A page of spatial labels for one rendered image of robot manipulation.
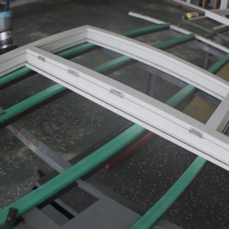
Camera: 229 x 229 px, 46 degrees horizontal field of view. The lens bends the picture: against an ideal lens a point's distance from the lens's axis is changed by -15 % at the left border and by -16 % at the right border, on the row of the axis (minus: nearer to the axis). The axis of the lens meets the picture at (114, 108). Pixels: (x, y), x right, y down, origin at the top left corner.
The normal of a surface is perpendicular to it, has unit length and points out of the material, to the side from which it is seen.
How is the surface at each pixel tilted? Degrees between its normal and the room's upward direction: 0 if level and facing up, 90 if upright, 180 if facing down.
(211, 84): 90
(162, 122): 90
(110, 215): 0
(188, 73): 90
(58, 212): 0
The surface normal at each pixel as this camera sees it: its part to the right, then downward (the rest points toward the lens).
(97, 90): -0.59, 0.37
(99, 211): 0.12, -0.83
